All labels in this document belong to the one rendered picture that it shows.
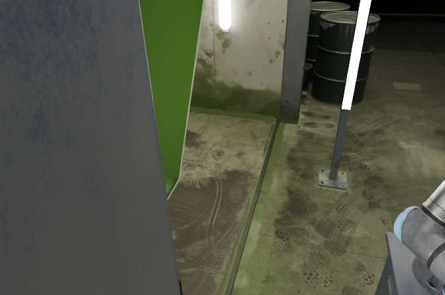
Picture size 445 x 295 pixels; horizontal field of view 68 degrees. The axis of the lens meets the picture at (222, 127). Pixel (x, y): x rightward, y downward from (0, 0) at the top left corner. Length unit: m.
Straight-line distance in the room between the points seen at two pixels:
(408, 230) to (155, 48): 1.14
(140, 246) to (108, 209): 0.05
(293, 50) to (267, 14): 0.38
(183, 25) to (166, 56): 0.16
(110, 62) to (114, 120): 0.03
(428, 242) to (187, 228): 1.50
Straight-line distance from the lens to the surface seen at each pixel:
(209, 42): 3.14
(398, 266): 1.29
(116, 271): 0.22
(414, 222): 0.92
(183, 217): 2.19
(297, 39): 2.97
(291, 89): 3.13
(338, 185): 2.56
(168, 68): 1.50
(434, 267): 0.90
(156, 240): 0.26
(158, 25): 1.46
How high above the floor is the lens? 1.58
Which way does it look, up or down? 30 degrees down
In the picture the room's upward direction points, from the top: 2 degrees counter-clockwise
